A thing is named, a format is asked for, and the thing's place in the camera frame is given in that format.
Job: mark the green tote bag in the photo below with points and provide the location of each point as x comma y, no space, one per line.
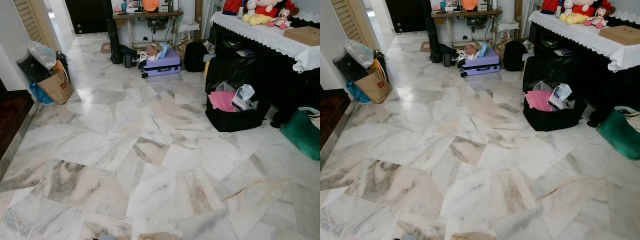
302,132
620,132

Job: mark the louvred wooden door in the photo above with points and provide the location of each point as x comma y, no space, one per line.
30,17
350,17

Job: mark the yellow and red plush toy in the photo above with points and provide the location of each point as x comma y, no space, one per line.
260,12
577,12

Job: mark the purple suitcase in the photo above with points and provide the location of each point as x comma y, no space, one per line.
162,62
481,62

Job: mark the brown paper bag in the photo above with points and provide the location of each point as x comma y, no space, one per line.
57,89
375,89

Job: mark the mouse plush toy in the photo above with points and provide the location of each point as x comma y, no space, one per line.
600,15
284,15

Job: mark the wooden work table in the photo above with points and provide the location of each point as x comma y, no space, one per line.
467,14
150,14

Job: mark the large black bag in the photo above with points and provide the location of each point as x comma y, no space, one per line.
550,70
232,70

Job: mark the red and blue plush toy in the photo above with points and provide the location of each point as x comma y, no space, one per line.
550,6
232,6

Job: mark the blue bag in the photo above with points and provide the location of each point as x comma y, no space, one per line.
39,95
356,94

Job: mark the cardboard box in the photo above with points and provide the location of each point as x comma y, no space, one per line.
622,35
304,35

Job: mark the clear plastic packet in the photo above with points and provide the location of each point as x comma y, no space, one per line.
560,95
243,96

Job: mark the pink cloth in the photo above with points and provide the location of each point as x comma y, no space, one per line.
221,100
538,100

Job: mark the open black duffel bag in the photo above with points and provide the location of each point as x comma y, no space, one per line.
235,120
552,120

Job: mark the black backpack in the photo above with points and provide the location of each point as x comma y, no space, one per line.
515,55
196,56

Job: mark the grey plastic bag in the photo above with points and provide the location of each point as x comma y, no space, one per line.
42,54
359,52

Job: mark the pile of clothes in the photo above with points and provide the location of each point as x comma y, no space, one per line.
470,51
150,52

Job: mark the dark wooden door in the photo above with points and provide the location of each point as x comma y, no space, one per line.
402,15
85,15

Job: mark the brown door mat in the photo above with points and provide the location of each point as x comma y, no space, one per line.
105,47
425,47

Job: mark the orange cloth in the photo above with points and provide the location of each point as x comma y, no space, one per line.
151,5
470,5

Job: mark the tall black tube bag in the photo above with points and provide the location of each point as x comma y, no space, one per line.
115,40
435,42

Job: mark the small black bag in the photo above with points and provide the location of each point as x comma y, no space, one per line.
350,69
32,70

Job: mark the teal bottle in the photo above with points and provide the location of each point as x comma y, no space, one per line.
443,7
124,7

